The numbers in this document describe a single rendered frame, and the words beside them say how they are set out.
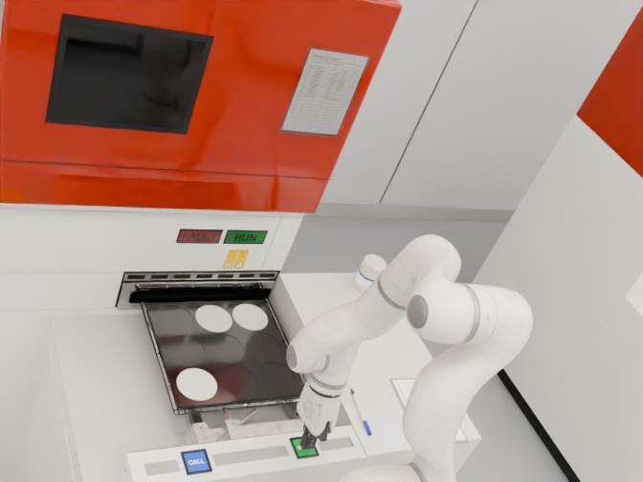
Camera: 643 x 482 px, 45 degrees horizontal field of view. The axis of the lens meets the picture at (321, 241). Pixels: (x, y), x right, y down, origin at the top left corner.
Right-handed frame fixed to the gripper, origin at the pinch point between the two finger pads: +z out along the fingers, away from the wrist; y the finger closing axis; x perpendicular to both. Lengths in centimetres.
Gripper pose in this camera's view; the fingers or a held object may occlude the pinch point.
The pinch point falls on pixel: (309, 440)
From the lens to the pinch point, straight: 182.7
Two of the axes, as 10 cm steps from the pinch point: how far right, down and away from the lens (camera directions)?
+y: 4.3, 4.8, -7.6
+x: 8.7, 0.1, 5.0
